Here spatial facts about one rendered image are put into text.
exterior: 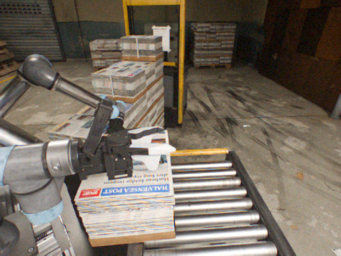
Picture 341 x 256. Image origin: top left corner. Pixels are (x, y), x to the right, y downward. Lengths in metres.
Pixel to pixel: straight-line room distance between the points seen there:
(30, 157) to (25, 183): 0.06
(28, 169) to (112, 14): 7.90
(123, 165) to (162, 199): 0.22
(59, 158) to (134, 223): 0.37
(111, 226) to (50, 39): 8.43
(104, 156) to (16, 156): 0.16
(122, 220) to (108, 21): 7.85
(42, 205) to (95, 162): 0.15
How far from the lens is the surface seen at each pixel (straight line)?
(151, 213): 0.68
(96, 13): 8.35
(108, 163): 0.44
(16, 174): 0.48
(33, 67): 1.12
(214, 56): 6.76
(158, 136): 0.85
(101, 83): 1.83
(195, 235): 0.81
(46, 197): 0.52
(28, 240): 0.91
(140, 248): 0.79
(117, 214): 0.69
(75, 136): 1.38
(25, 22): 9.16
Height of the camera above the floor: 1.47
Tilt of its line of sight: 29 degrees down
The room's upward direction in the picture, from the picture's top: straight up
